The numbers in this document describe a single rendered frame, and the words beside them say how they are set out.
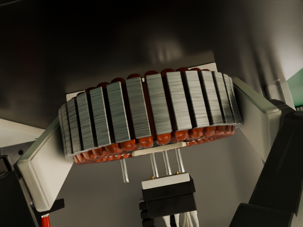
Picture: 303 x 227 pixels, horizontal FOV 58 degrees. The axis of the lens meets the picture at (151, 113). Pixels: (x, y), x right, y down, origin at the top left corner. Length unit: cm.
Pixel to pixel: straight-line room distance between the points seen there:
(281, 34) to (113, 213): 47
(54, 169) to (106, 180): 44
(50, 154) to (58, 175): 1
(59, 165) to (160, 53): 12
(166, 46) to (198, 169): 40
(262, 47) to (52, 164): 20
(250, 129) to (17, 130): 29
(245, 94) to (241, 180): 44
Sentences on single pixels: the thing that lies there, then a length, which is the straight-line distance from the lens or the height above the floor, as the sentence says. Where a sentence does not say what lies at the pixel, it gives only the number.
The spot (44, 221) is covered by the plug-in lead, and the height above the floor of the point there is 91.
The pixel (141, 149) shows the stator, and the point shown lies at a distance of 21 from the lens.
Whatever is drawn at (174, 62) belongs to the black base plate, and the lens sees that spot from 25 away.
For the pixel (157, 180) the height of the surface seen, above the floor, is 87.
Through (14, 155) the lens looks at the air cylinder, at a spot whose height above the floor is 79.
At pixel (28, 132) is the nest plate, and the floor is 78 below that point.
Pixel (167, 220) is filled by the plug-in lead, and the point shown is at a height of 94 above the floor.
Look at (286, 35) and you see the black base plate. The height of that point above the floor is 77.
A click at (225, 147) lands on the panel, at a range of 59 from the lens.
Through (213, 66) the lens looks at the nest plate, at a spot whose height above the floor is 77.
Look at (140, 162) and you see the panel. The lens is 58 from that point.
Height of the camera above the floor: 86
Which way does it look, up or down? 11 degrees down
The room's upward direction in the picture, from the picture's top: 169 degrees clockwise
